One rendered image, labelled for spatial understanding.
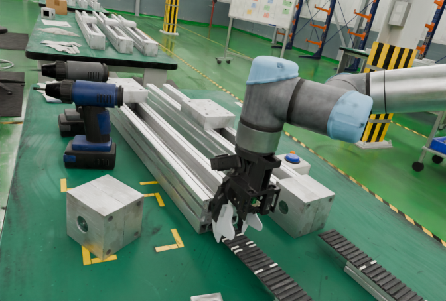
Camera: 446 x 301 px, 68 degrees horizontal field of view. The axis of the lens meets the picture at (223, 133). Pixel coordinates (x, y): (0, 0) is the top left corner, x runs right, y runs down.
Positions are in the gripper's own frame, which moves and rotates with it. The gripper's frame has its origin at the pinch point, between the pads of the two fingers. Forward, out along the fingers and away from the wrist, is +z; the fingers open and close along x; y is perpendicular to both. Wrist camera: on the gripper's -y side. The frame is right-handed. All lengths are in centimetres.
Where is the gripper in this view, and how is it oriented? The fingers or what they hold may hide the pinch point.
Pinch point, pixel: (228, 231)
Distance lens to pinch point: 69.4
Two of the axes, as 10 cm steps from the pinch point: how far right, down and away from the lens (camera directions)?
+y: 5.4, 4.0, -7.4
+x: 8.3, -0.7, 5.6
